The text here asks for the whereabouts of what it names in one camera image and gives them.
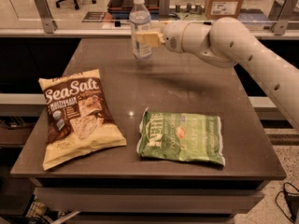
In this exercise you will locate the blue plastic water bottle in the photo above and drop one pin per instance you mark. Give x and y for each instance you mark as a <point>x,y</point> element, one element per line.
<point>140,21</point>

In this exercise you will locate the green jalapeno chips bag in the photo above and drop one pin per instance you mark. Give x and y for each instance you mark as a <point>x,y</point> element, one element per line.
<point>181,137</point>

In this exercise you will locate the grey metal post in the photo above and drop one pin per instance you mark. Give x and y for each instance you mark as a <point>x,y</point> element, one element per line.
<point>48,22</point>
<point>164,9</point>
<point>280,15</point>

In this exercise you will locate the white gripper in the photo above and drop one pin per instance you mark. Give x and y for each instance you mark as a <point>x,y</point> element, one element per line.
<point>172,35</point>

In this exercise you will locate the grey metal post right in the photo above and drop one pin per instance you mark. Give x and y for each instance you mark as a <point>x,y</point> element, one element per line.
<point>280,15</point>

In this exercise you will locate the grey metal post left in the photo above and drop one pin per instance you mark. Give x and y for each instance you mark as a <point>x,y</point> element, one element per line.
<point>48,22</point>

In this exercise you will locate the cardboard box with label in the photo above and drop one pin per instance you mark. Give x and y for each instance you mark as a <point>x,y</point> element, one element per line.
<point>215,9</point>

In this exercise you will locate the grey metal post middle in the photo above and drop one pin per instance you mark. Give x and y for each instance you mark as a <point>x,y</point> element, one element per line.
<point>164,9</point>

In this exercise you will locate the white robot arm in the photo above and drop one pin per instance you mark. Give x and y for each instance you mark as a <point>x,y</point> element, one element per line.
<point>225,43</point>

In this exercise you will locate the sea salt tortilla chips bag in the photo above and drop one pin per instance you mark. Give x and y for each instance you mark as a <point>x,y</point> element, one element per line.
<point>79,119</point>

